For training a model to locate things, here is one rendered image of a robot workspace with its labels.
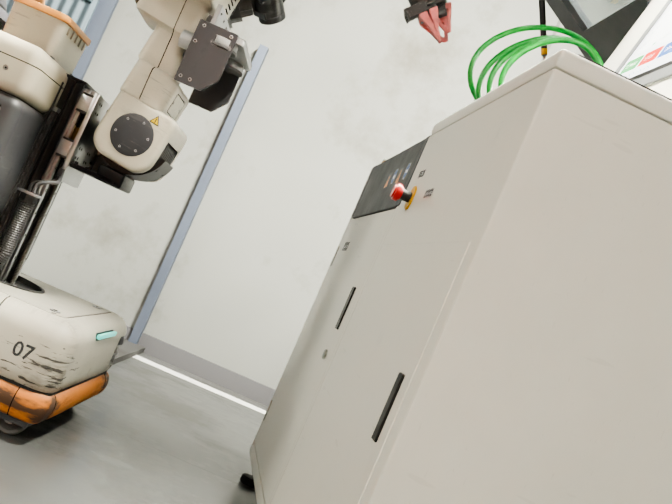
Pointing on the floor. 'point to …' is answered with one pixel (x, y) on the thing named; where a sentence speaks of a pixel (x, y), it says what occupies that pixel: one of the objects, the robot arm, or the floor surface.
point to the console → (512, 316)
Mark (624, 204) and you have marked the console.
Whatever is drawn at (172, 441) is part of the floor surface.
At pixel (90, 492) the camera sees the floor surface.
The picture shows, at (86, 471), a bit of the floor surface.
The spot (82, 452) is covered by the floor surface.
